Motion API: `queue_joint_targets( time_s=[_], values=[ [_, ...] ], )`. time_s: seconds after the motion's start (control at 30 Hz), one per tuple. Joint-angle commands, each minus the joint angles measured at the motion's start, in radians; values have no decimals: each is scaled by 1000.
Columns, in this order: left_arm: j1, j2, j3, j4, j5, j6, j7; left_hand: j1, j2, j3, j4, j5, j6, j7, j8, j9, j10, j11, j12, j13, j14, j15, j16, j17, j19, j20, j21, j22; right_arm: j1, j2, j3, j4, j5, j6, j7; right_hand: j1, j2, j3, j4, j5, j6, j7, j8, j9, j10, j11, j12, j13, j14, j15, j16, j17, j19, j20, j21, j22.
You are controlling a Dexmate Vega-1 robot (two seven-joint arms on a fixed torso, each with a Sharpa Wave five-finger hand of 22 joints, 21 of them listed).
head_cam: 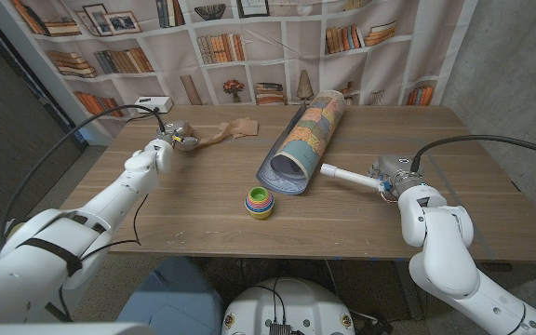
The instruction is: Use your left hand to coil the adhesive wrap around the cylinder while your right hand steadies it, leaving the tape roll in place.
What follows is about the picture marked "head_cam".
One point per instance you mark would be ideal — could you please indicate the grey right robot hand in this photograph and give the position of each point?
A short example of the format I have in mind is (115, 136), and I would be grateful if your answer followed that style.
(398, 174)

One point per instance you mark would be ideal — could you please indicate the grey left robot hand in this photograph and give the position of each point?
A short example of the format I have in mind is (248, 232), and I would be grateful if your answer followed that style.
(178, 134)

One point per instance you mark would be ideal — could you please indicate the white plastic cylinder pipe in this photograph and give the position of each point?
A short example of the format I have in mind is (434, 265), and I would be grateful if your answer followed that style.
(349, 175)

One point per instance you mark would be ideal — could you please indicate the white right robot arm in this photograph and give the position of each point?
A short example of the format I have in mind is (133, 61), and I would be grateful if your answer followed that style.
(449, 260)

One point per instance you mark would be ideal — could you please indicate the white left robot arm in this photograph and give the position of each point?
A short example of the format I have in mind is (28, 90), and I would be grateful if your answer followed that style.
(63, 237)

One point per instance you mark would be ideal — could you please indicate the white power strip box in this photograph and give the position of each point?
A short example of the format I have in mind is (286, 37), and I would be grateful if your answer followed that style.
(154, 103)

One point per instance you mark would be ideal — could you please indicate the rolled colourful map poster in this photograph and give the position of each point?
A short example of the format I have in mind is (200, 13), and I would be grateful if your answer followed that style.
(310, 135)

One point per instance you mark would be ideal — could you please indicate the colourful stacking cups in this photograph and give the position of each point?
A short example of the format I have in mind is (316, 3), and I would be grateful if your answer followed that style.
(258, 205)

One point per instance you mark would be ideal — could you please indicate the grey table leg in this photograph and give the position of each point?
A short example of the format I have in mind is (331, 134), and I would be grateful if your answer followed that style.
(410, 293)

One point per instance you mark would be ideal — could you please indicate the printed bookshelf backdrop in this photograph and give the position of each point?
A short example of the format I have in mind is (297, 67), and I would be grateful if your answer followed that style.
(286, 56)

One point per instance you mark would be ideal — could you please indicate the dark perforated panel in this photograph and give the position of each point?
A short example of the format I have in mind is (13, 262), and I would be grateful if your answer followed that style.
(12, 139)

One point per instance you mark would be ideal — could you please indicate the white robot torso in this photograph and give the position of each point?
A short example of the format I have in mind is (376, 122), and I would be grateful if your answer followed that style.
(296, 307)

